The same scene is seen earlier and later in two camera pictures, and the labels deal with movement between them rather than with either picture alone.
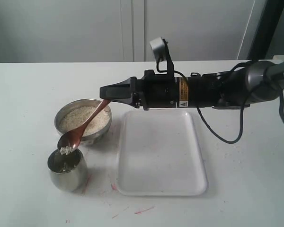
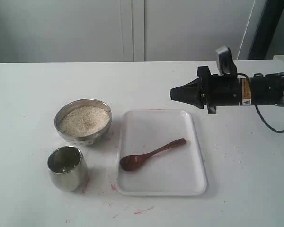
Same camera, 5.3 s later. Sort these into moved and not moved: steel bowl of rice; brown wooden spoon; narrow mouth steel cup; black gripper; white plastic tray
Moved: brown wooden spoon; black gripper
Not moved: white plastic tray; narrow mouth steel cup; steel bowl of rice
